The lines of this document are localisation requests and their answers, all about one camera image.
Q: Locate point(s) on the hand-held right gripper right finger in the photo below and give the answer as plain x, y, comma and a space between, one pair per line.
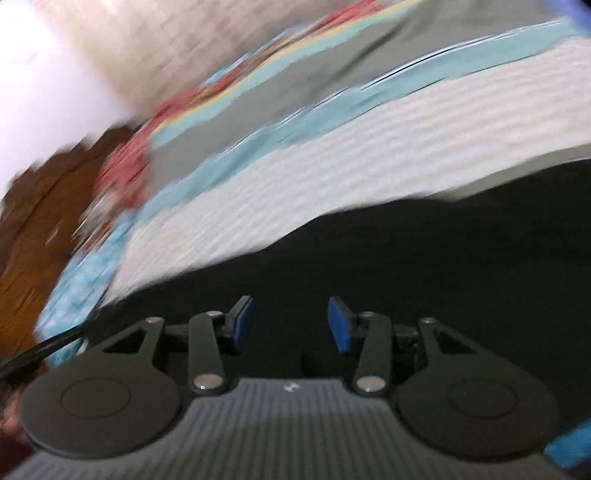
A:
339, 323

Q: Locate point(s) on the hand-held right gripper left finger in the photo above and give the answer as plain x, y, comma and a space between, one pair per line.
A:
243, 323

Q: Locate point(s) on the black pants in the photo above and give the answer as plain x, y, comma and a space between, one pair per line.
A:
415, 258

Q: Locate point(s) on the white striped bed sheet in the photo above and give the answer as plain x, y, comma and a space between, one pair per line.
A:
323, 175

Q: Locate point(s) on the red patterned blanket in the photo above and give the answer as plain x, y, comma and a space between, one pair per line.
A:
129, 161

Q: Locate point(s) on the brown wooden furniture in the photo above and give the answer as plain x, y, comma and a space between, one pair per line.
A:
37, 230

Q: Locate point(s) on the grey cloth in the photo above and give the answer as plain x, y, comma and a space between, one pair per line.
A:
323, 92

